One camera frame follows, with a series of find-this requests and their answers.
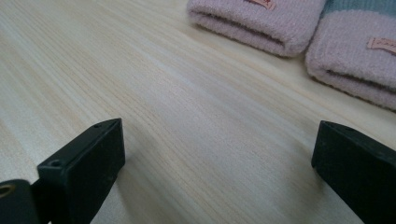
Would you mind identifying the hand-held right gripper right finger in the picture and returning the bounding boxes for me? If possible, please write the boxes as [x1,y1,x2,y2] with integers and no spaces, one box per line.
[311,120,396,224]

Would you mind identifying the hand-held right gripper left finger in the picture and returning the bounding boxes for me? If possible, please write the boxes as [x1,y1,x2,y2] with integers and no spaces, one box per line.
[31,118,126,224]

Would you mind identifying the pink and grey-green sock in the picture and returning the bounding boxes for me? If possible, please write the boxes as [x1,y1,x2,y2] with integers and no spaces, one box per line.
[304,0,396,111]
[186,0,327,59]

